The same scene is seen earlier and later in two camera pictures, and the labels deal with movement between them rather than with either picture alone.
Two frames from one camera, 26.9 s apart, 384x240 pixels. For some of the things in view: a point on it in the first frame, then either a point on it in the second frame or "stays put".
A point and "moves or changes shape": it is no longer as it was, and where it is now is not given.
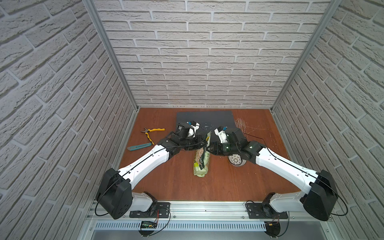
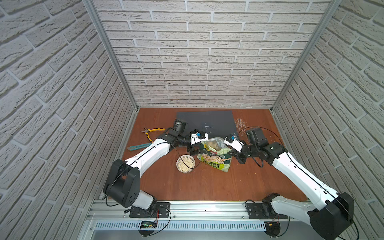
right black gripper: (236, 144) -> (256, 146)
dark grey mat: (208, 121) stays put
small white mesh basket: (236, 160) moves or changes shape
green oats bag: (202, 159) moves or changes shape
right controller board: (272, 228) stays put
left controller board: (147, 224) stays put
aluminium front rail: (201, 212) stays put
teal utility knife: (135, 147) stays put
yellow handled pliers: (150, 130) stays put
